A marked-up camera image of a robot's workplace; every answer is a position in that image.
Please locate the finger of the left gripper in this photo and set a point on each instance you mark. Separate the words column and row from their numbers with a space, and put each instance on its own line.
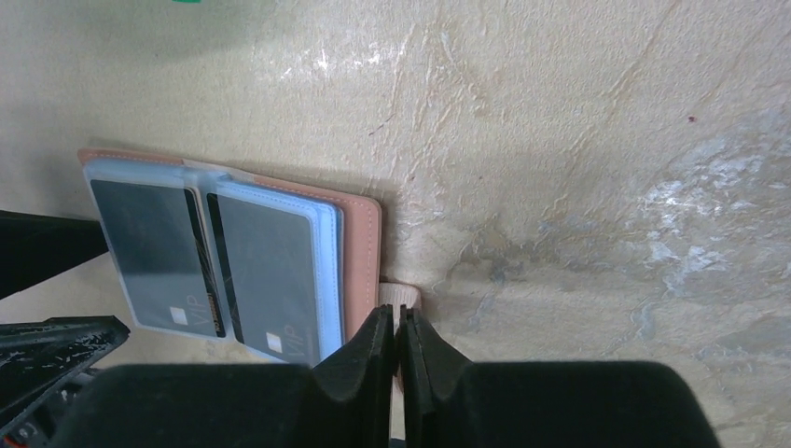
column 38, row 358
column 35, row 248

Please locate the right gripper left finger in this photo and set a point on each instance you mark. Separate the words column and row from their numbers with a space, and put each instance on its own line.
column 354, row 386

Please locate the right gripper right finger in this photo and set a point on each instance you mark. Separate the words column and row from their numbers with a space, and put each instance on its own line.
column 431, row 371

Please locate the black VIP card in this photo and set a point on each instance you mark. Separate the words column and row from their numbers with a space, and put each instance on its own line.
column 264, row 245
column 157, row 242

